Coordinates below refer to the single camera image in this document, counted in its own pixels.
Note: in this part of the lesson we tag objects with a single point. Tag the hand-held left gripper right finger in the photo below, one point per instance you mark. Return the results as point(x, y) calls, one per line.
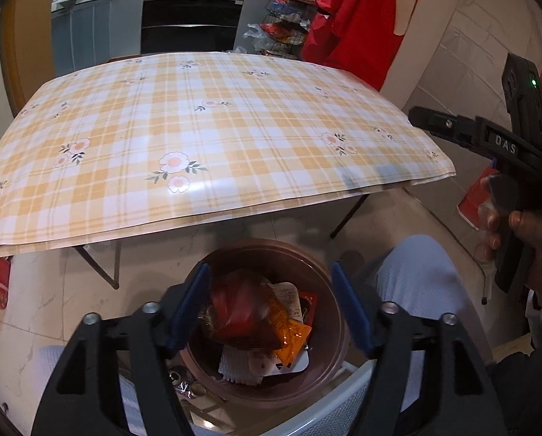
point(352, 309)

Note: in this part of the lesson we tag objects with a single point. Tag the person's right leg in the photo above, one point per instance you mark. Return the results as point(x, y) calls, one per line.
point(425, 281)

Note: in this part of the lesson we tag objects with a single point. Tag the wooden door frame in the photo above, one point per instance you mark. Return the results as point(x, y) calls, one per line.
point(25, 45)

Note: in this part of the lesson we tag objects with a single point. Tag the brown round trash bin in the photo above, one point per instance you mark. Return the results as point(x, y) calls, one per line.
point(252, 259)

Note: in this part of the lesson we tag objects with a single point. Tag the grey lower cabinets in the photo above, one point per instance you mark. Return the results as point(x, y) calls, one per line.
point(94, 32)

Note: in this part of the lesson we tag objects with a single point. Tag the yellow checkered tablecloth table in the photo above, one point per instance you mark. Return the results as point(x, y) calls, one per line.
point(252, 122)

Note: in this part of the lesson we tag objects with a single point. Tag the clear plastic packaging bag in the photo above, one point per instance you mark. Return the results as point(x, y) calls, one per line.
point(285, 297)

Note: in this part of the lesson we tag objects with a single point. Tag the silver foil scraps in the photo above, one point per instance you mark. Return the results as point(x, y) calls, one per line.
point(187, 386)

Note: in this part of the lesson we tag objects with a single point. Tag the red cardboard box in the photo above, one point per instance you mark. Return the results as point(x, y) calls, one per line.
point(472, 204)

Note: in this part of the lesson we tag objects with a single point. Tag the black built-in oven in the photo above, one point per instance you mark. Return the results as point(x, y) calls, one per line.
point(189, 18)

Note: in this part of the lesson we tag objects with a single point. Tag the red apron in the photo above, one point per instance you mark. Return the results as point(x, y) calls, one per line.
point(357, 22)

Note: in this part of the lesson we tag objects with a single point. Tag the dark red snack wrapper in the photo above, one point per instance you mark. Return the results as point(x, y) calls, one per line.
point(308, 306)
point(239, 304)

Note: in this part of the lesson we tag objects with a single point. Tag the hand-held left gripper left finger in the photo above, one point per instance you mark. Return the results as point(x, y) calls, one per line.
point(189, 313)

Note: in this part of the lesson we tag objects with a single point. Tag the orange snack packet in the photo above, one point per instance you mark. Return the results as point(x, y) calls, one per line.
point(289, 331)

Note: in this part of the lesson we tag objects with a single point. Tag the person's right forearm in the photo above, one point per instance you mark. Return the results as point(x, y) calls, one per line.
point(538, 372)

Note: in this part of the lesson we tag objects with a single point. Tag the metal table leg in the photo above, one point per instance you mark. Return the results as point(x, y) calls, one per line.
point(105, 268)
point(350, 215)

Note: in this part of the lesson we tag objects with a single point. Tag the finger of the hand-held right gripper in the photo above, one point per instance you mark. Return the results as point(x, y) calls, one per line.
point(448, 125)

